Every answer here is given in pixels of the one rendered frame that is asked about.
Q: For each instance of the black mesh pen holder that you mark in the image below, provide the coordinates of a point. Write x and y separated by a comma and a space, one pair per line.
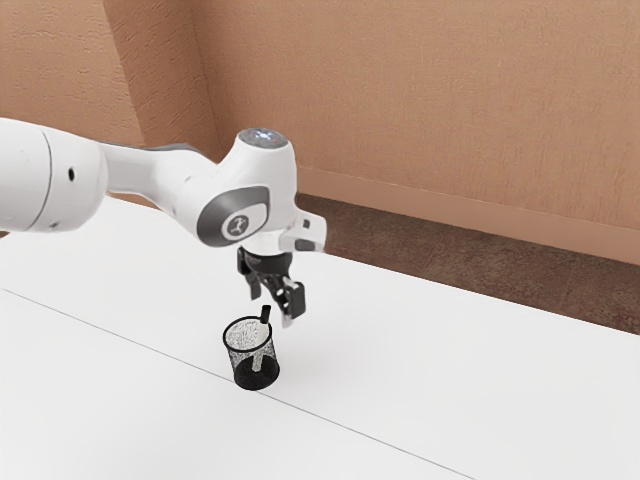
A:
251, 355

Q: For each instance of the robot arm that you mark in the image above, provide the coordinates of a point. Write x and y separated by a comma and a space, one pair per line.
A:
150, 170

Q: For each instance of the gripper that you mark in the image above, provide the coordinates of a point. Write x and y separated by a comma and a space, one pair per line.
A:
264, 264

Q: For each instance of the white pen with black cap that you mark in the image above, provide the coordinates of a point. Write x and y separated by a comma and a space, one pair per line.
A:
261, 336

